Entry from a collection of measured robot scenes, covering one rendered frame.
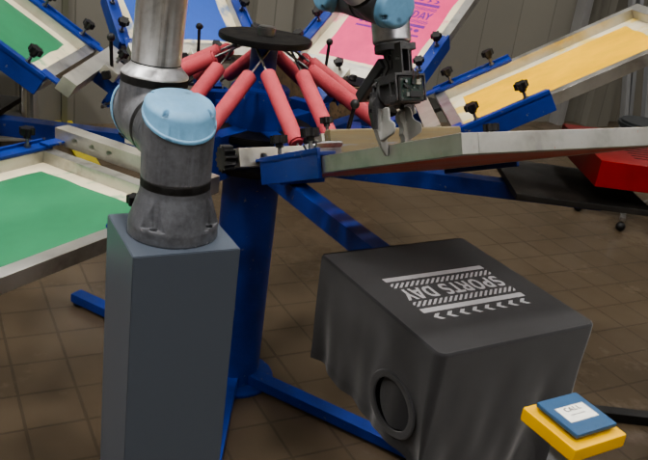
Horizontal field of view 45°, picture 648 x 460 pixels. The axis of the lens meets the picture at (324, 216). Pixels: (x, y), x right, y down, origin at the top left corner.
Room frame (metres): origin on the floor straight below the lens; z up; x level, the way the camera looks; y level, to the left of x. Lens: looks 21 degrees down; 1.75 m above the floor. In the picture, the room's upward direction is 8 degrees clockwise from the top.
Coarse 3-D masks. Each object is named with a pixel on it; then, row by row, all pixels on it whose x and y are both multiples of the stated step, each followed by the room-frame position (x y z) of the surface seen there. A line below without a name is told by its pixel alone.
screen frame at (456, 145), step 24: (408, 144) 1.44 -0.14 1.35; (432, 144) 1.38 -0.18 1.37; (456, 144) 1.33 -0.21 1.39; (480, 144) 1.34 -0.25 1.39; (504, 144) 1.37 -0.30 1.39; (528, 144) 1.40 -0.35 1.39; (552, 144) 1.43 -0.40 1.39; (576, 144) 1.46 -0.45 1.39; (600, 144) 1.50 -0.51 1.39; (624, 144) 1.53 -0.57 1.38; (336, 168) 1.64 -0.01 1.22; (360, 168) 1.58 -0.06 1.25
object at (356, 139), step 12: (336, 132) 1.86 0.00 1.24; (348, 132) 1.88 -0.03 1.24; (360, 132) 1.89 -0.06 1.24; (372, 132) 1.91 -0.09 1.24; (396, 132) 1.95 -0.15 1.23; (420, 132) 1.99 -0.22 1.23; (432, 132) 2.01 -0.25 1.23; (444, 132) 2.03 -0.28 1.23; (456, 132) 2.05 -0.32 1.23; (348, 144) 1.86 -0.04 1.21; (360, 144) 1.88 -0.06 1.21; (372, 144) 1.90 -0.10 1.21
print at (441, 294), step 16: (432, 272) 1.76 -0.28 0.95; (448, 272) 1.77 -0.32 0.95; (464, 272) 1.79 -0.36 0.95; (480, 272) 1.80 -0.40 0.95; (400, 288) 1.64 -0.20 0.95; (416, 288) 1.66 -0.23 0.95; (432, 288) 1.67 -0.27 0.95; (448, 288) 1.68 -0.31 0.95; (464, 288) 1.69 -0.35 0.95; (480, 288) 1.70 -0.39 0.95; (496, 288) 1.72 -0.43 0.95; (512, 288) 1.73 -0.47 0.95; (416, 304) 1.58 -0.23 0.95; (432, 304) 1.59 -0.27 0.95; (448, 304) 1.60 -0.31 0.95; (464, 304) 1.61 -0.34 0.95; (480, 304) 1.62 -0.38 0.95; (496, 304) 1.63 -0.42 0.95; (512, 304) 1.64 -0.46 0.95
